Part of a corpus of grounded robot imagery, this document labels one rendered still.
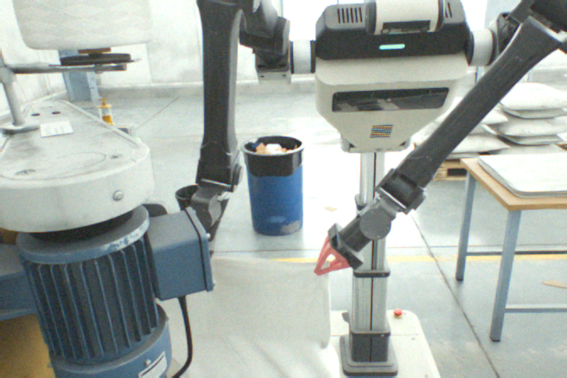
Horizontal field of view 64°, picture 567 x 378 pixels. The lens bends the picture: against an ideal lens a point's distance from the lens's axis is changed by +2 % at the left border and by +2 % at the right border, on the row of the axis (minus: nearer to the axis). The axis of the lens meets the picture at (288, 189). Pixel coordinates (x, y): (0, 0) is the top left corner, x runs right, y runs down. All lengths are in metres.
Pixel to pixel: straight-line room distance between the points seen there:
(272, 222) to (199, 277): 2.66
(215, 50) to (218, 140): 0.17
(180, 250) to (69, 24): 0.30
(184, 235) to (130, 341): 0.15
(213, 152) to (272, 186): 2.30
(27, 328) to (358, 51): 0.92
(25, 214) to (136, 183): 0.11
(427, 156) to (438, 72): 0.43
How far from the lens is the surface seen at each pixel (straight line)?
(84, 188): 0.50
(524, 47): 0.78
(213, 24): 0.71
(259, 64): 1.17
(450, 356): 2.40
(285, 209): 3.23
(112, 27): 0.62
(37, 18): 0.64
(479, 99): 0.80
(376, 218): 0.81
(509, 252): 2.27
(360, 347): 1.81
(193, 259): 0.60
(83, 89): 9.63
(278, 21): 1.01
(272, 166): 3.06
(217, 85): 0.76
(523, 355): 2.51
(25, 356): 0.78
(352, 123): 1.30
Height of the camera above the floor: 1.57
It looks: 22 degrees down
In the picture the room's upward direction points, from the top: 3 degrees counter-clockwise
